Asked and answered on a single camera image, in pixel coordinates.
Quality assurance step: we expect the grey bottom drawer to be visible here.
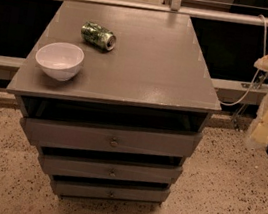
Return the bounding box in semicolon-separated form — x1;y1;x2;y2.
50;180;170;203

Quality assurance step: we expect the grey wooden drawer cabinet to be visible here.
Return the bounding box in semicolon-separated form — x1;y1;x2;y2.
7;1;220;203

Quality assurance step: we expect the white bowl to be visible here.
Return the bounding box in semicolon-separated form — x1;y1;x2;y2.
35;42;85;82

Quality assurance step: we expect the green crushed soda can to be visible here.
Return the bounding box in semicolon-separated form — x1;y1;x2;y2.
81;22;117;51

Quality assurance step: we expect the grey middle drawer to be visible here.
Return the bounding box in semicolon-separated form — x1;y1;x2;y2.
39;155;183;184

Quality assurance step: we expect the grey drawer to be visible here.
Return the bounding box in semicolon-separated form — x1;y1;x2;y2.
50;180;170;203
20;117;202;158
39;155;183;184

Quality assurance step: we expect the grey metal railing frame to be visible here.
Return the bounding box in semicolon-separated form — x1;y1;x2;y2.
0;0;268;124

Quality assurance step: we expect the grey top drawer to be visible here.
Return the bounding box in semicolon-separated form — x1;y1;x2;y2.
20;117;202;158

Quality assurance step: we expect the white cable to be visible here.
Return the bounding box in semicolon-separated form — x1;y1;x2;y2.
217;9;268;113

